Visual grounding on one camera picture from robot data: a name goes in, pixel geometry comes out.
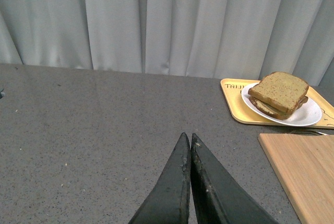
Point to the bread slice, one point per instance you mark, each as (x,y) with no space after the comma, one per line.
(271,111)
(281,91)

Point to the white round plate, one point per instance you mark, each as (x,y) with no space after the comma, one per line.
(308,114)

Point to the bamboo cutting board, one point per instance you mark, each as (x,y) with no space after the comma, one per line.
(304,167)

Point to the yellow bear tray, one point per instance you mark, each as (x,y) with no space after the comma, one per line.
(241,112)

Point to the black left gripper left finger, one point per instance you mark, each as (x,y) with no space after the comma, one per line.
(168,202)

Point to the grey curtain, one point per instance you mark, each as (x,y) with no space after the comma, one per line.
(205,38)

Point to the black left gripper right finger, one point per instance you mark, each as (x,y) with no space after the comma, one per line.
(218,198)

